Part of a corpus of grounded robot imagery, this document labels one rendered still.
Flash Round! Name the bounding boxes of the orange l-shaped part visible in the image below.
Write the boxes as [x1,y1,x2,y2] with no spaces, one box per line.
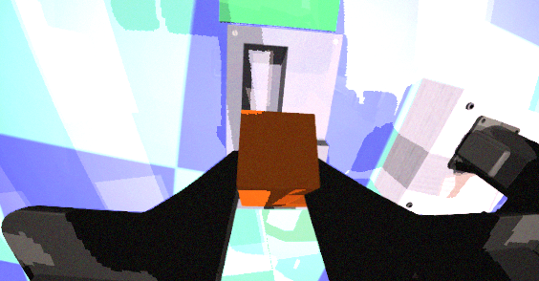
[236,110,320,207]

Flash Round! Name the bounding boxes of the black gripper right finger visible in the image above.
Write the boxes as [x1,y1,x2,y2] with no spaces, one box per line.
[305,158,539,281]

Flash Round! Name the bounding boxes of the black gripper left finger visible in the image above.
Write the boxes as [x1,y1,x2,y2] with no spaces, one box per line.
[1,151,239,281]

